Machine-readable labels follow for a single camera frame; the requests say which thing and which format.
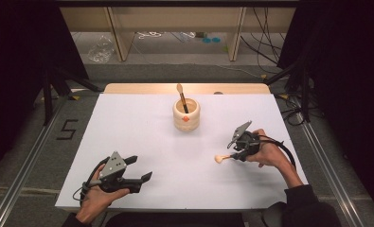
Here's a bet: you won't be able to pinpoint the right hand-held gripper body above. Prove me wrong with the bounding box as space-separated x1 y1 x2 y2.
226 120 261 156

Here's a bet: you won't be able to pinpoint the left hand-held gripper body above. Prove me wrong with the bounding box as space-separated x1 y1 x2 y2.
85 150 143 194

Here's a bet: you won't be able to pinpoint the short black-handled makeup brush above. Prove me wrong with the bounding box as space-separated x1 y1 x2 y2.
214 153 237 165

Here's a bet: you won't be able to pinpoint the cream ribbed brush holder cup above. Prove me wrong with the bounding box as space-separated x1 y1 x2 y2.
172 97 202 132

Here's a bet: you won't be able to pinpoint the long black-handled makeup brush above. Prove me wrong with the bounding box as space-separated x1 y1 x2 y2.
176 82 189 114

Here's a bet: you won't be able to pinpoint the person's right hand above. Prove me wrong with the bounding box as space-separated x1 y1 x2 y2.
245 128 290 169

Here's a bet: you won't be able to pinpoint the person's left hand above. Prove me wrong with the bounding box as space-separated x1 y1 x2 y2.
75 185 131 225

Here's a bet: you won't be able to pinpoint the white table sheet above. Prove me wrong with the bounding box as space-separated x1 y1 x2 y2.
54 93 319 212

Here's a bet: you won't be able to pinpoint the black metal stand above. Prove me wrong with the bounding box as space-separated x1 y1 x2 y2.
42 67 101 127
263 60 315 124

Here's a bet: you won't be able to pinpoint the clear plastic bag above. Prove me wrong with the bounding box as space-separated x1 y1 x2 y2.
87 35 116 63

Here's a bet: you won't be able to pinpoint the black curtain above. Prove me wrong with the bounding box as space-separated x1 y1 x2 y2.
276 0 374 219
0 0 90 182

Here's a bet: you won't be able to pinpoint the left hand-held gripper cable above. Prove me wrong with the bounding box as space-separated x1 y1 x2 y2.
72 156 111 203

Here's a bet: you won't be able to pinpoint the hand-held gripper cable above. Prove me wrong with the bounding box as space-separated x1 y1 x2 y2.
72 156 111 203
258 134 298 168

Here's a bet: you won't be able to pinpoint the right hand-held gripper cable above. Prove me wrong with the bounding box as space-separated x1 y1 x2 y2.
258 134 298 168

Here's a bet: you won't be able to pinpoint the tangled black cable bundle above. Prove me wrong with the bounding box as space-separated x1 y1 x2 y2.
275 93 319 127

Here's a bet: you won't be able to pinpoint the metal floor rail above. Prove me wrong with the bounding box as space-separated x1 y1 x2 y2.
293 110 366 227
0 94 69 227

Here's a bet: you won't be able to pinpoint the black floor cables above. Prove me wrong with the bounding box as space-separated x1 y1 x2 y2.
240 8 287 76

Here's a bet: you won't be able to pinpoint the wooden shelf frame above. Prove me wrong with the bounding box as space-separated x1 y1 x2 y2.
60 7 297 62

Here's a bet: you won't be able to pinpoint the white cord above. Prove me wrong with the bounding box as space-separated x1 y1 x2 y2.
136 30 164 40

